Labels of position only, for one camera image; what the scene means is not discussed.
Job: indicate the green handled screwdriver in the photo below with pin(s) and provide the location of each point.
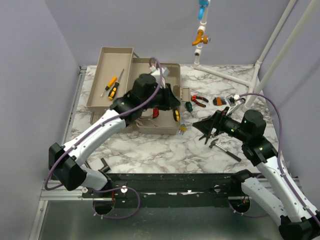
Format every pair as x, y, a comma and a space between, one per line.
189, 108

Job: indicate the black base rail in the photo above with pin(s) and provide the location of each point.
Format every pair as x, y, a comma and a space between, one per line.
181, 190

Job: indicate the small claw hammer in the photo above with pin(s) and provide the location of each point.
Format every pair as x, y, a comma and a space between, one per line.
215, 143

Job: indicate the silver combination wrench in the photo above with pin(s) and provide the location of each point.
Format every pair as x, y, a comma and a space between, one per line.
236, 106

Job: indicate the black yellow screwdriver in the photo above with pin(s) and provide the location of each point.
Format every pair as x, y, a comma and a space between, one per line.
176, 115
115, 87

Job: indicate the black T-handle bolt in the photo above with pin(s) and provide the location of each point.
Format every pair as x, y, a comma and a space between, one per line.
98, 165

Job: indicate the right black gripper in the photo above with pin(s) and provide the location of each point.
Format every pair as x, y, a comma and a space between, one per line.
216, 121

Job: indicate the beige plastic tool box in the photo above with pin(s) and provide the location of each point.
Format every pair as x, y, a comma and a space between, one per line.
111, 62

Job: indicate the red folding knife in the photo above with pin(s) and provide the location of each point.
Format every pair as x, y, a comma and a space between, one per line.
155, 113

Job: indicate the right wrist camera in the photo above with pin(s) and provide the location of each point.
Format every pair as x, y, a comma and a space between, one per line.
233, 99

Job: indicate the orange brass tap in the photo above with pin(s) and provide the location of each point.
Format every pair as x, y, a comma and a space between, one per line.
201, 38

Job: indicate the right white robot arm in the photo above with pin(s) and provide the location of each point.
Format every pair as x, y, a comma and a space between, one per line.
295, 216

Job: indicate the small black pliers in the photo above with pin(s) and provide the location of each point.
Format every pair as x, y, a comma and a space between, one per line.
206, 137

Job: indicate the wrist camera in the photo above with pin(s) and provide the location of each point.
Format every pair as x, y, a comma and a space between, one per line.
160, 74
233, 99

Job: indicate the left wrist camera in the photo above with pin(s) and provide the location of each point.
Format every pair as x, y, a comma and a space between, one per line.
160, 74

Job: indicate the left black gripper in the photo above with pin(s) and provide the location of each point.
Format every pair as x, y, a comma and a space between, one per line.
170, 101

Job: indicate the aluminium extrusion rail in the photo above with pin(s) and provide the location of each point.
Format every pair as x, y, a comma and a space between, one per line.
61, 194

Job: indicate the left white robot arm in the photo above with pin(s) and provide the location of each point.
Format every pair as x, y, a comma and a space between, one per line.
66, 162

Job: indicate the yellow hex key set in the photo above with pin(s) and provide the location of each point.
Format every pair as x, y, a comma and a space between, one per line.
182, 129

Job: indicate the hex key set orange holder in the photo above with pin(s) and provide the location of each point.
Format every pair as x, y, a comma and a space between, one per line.
218, 101

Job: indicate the blue pipe valve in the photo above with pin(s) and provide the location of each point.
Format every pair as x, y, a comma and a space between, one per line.
203, 4

